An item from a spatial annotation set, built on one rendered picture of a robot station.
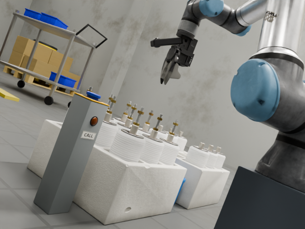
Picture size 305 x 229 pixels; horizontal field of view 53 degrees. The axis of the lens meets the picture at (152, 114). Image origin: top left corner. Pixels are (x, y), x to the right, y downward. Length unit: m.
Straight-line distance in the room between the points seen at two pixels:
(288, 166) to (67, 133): 0.53
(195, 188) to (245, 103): 0.75
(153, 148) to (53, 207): 0.36
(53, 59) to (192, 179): 4.71
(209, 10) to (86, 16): 5.65
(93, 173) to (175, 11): 4.48
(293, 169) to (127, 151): 0.45
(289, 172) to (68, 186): 0.54
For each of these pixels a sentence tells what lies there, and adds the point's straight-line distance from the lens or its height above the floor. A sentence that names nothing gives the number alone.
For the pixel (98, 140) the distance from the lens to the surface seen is 0.98.
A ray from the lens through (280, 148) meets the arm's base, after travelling 0.74.
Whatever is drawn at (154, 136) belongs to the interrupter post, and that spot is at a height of 0.26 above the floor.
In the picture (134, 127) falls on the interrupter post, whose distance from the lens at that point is 0.93.
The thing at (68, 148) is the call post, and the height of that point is 0.17.
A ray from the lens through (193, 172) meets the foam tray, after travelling 1.34.
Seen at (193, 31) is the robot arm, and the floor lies 0.68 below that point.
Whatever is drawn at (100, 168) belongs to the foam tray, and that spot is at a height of 0.13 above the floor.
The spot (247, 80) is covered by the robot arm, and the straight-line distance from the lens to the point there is 0.66.
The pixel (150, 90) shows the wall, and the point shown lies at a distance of 4.93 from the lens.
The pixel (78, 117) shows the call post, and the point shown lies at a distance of 0.81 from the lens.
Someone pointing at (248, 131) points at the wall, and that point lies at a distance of 4.09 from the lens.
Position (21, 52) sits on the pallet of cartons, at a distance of 5.49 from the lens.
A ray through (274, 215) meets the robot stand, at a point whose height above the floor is 0.24.
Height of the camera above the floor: 0.35
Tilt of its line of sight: 1 degrees down
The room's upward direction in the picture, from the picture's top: 21 degrees clockwise
